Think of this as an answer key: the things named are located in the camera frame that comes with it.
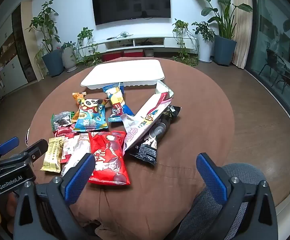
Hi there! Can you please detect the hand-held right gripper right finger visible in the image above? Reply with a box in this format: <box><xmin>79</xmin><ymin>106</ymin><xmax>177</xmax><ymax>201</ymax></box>
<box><xmin>196</xmin><ymin>152</ymin><xmax>278</xmax><ymax>240</ymax></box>

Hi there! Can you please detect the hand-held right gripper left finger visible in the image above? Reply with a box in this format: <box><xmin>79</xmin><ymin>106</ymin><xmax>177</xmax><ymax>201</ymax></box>
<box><xmin>12</xmin><ymin>152</ymin><xmax>97</xmax><ymax>240</ymax></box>

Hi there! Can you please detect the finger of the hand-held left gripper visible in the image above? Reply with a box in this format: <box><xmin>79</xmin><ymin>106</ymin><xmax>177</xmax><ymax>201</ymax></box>
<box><xmin>0</xmin><ymin>137</ymin><xmax>20</xmax><ymax>160</ymax></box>
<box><xmin>0</xmin><ymin>139</ymin><xmax>48</xmax><ymax>172</ymax></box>

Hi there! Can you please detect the gold snack packet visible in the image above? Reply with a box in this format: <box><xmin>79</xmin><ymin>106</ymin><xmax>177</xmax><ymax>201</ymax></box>
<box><xmin>40</xmin><ymin>137</ymin><xmax>65</xmax><ymax>174</ymax></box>

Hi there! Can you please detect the small red snack packet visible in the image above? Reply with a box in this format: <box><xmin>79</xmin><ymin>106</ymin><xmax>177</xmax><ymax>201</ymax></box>
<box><xmin>54</xmin><ymin>124</ymin><xmax>77</xmax><ymax>138</ymax></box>

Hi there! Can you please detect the white silver snack packet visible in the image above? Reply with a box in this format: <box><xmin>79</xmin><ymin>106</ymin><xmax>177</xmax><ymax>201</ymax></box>
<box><xmin>61</xmin><ymin>133</ymin><xmax>92</xmax><ymax>177</ymax></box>

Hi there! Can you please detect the white red-trim snack packet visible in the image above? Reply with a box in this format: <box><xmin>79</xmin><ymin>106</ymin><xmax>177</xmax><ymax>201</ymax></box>
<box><xmin>60</xmin><ymin>134</ymin><xmax>79</xmax><ymax>164</ymax></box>

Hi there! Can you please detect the large red snack packet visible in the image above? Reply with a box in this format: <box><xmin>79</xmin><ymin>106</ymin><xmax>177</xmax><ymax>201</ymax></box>
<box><xmin>88</xmin><ymin>131</ymin><xmax>131</xmax><ymax>186</ymax></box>

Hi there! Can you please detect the green dark snack packet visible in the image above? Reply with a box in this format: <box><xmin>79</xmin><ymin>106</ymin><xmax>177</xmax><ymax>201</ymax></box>
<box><xmin>51</xmin><ymin>111</ymin><xmax>75</xmax><ymax>132</ymax></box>

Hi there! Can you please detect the blue panda snack packet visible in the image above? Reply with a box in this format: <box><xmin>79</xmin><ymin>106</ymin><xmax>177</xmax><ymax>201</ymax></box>
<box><xmin>73</xmin><ymin>98</ymin><xmax>110</xmax><ymax>132</ymax></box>

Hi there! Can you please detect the orange snack packet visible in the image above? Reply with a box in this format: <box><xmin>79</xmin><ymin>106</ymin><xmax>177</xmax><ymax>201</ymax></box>
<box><xmin>72</xmin><ymin>92</ymin><xmax>87</xmax><ymax>123</ymax></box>

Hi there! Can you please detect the black snack packet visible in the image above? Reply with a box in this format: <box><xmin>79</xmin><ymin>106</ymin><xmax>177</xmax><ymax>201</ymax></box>
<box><xmin>129</xmin><ymin>105</ymin><xmax>182</xmax><ymax>167</ymax></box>

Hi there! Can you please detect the blue yellow snack packet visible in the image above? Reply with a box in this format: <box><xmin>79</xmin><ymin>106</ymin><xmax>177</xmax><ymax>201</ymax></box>
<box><xmin>102</xmin><ymin>82</ymin><xmax>135</xmax><ymax>123</ymax></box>

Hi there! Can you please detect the large white pink snack bag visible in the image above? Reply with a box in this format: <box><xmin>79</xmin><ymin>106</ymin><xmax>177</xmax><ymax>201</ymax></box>
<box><xmin>122</xmin><ymin>80</ymin><xmax>174</xmax><ymax>153</ymax></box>

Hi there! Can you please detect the white foam tray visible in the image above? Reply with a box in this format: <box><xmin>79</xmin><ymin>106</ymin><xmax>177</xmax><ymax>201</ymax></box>
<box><xmin>81</xmin><ymin>59</ymin><xmax>165</xmax><ymax>90</ymax></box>

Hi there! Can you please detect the grey mesh chair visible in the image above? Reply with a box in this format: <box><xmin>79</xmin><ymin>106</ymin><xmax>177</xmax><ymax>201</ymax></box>
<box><xmin>177</xmin><ymin>163</ymin><xmax>267</xmax><ymax>240</ymax></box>

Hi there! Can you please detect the leafy tree in blue pot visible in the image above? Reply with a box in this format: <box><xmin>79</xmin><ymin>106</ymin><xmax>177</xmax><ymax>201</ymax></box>
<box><xmin>29</xmin><ymin>0</ymin><xmax>64</xmax><ymax>78</ymax></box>

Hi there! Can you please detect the plant in white ribbed pot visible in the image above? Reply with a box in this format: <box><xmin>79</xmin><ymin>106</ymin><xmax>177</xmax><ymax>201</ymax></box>
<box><xmin>60</xmin><ymin>41</ymin><xmax>78</xmax><ymax>72</ymax></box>

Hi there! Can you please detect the red storage box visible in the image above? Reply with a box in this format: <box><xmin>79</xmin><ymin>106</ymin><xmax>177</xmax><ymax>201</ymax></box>
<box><xmin>102</xmin><ymin>52</ymin><xmax>122</xmax><ymax>62</ymax></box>
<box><xmin>123</xmin><ymin>51</ymin><xmax>144</xmax><ymax>58</ymax></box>

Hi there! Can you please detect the trailing vine plant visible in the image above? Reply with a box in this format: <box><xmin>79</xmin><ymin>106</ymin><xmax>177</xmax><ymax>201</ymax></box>
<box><xmin>172</xmin><ymin>19</ymin><xmax>200</xmax><ymax>67</ymax></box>
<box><xmin>75</xmin><ymin>27</ymin><xmax>103</xmax><ymax>67</ymax></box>

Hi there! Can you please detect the broad-leaf plant in blue pot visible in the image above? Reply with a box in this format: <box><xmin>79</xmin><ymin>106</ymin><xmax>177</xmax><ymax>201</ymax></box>
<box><xmin>187</xmin><ymin>0</ymin><xmax>253</xmax><ymax>67</ymax></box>

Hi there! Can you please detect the plant in tall white pot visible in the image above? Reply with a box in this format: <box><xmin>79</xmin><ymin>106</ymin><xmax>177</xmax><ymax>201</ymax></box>
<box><xmin>192</xmin><ymin>21</ymin><xmax>215</xmax><ymax>63</ymax></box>

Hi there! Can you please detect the glass sliding door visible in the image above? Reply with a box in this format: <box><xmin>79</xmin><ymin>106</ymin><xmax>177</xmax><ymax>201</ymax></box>
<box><xmin>245</xmin><ymin>0</ymin><xmax>290</xmax><ymax>135</ymax></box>

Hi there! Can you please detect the white television cabinet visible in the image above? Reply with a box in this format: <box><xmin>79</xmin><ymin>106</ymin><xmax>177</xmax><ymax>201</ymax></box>
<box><xmin>81</xmin><ymin>34</ymin><xmax>198</xmax><ymax>55</ymax></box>

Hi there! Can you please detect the beige curtain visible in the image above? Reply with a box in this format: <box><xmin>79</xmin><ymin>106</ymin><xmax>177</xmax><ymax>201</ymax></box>
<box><xmin>232</xmin><ymin>0</ymin><xmax>253</xmax><ymax>68</ymax></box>

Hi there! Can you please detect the white wall cupboard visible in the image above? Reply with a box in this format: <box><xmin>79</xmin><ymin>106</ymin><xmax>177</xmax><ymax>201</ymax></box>
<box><xmin>0</xmin><ymin>4</ymin><xmax>38</xmax><ymax>100</ymax></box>

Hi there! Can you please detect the cable bundle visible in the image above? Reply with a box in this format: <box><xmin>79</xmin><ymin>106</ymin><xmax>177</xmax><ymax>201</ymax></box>
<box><xmin>115</xmin><ymin>31</ymin><xmax>134</xmax><ymax>39</ymax></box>

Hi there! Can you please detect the wall-mounted black television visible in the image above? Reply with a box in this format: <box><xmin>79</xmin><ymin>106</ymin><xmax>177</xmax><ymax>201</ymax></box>
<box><xmin>91</xmin><ymin>0</ymin><xmax>172</xmax><ymax>26</ymax></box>

